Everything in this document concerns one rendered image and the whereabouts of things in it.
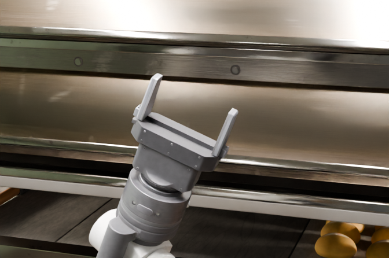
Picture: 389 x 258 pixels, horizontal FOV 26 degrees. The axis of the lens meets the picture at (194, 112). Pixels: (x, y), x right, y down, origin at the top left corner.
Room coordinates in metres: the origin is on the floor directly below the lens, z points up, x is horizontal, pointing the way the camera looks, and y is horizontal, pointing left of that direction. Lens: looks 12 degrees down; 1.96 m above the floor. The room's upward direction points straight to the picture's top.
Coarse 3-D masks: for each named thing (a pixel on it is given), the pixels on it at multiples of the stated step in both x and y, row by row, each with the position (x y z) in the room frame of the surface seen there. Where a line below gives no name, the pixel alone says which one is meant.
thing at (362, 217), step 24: (48, 168) 1.93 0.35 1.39; (72, 168) 1.95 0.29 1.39; (72, 192) 1.75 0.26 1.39; (96, 192) 1.73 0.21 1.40; (120, 192) 1.72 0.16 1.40; (288, 192) 1.75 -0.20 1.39; (312, 192) 1.76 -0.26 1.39; (336, 192) 1.77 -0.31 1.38; (312, 216) 1.59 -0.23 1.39; (336, 216) 1.58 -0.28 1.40; (360, 216) 1.56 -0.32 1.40; (384, 216) 1.55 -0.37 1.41
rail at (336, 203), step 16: (16, 176) 1.80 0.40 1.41; (32, 176) 1.78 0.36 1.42; (48, 176) 1.77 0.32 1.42; (64, 176) 1.76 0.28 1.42; (80, 176) 1.75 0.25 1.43; (96, 176) 1.74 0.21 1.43; (112, 176) 1.74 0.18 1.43; (192, 192) 1.67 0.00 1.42; (208, 192) 1.66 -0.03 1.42; (224, 192) 1.65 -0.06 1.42; (240, 192) 1.64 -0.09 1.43; (256, 192) 1.63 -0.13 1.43; (272, 192) 1.63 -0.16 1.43; (336, 208) 1.58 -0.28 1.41; (352, 208) 1.57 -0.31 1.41; (368, 208) 1.56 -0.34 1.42; (384, 208) 1.55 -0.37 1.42
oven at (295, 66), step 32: (0, 64) 1.97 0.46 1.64; (32, 64) 1.94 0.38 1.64; (64, 64) 1.92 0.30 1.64; (96, 64) 1.89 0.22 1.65; (128, 64) 1.87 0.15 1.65; (160, 64) 1.85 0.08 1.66; (192, 64) 1.82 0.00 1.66; (224, 64) 1.80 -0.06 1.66; (256, 64) 1.78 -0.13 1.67; (288, 64) 1.76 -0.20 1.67; (320, 64) 1.74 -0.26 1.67; (352, 64) 1.72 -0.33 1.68; (384, 64) 1.69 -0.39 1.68; (0, 160) 2.07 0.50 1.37; (32, 160) 2.05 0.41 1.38; (64, 160) 2.02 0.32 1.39; (96, 160) 1.90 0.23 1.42; (128, 160) 1.87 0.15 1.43; (352, 192) 1.80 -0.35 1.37; (384, 192) 1.78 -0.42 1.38
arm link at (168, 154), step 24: (144, 120) 1.07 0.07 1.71; (168, 120) 1.09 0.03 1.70; (144, 144) 1.05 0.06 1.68; (168, 144) 1.04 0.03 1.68; (192, 144) 1.05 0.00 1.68; (144, 168) 1.06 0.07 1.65; (168, 168) 1.05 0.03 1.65; (192, 168) 1.04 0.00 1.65; (144, 192) 1.05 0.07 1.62; (168, 192) 1.06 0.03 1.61; (144, 216) 1.05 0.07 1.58; (168, 216) 1.05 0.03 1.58
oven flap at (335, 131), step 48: (0, 96) 1.98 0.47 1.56; (48, 96) 1.94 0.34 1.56; (96, 96) 1.91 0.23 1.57; (192, 96) 1.84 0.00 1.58; (240, 96) 1.81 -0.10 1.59; (288, 96) 1.78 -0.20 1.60; (336, 96) 1.75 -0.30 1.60; (384, 96) 1.72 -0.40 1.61; (0, 144) 1.95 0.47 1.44; (48, 144) 1.88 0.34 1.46; (96, 144) 1.85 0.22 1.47; (240, 144) 1.77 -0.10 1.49; (288, 144) 1.74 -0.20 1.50; (336, 144) 1.72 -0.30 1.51; (384, 144) 1.69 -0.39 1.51
